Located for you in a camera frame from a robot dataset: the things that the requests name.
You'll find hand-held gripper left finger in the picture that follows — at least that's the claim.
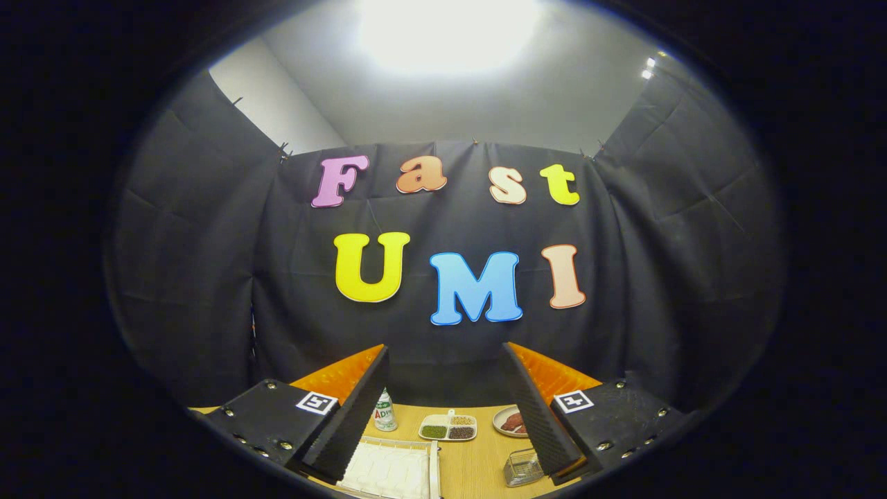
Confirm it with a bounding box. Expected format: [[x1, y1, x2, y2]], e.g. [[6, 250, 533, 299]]
[[206, 345, 390, 486]]

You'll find white drip tray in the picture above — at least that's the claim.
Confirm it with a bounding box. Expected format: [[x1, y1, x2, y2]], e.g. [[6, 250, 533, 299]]
[[343, 442, 432, 498]]

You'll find white wire dish rack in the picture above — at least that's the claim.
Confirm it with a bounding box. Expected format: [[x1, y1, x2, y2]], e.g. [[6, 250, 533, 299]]
[[336, 437, 442, 499]]

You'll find black backdrop cloth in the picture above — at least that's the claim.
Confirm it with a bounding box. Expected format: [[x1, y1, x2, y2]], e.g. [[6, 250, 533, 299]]
[[104, 52, 787, 417]]

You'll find metal wire basket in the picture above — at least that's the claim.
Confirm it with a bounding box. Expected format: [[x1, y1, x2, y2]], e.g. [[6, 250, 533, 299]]
[[503, 448, 545, 487]]

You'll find white divided dish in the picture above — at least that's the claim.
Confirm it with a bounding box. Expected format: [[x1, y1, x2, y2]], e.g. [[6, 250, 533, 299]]
[[419, 409, 478, 441]]

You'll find grey round plate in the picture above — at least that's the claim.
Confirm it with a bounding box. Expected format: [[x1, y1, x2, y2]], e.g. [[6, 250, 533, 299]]
[[493, 405, 531, 439]]

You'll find white bottle green label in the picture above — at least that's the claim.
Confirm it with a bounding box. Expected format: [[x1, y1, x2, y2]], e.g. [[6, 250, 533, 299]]
[[374, 388, 398, 432]]

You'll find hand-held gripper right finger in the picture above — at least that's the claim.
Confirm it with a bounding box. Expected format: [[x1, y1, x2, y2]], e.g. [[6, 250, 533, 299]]
[[502, 342, 690, 486]]

